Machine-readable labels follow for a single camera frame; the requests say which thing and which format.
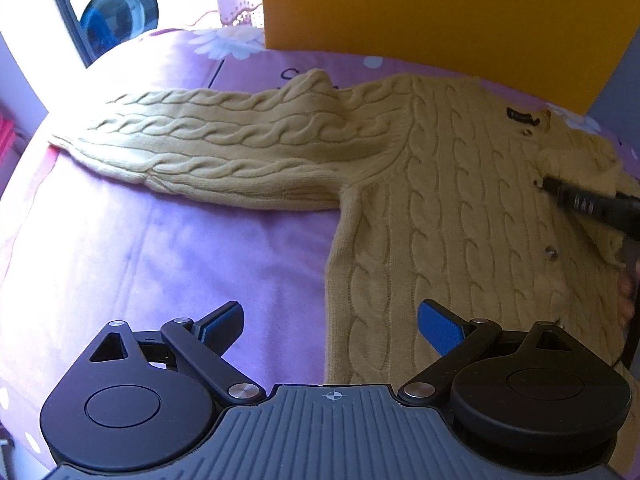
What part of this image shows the beige cable knit sweater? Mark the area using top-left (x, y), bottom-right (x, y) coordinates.
top-left (50, 70), bottom-right (639, 385)

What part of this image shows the purple floral bed sheet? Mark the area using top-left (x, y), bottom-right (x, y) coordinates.
top-left (0, 24), bottom-right (640, 470)

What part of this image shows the person's hand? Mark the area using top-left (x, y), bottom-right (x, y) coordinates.
top-left (616, 271), bottom-right (636, 330)

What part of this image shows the orange storage box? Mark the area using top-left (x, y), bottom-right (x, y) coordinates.
top-left (262, 0), bottom-right (639, 113)

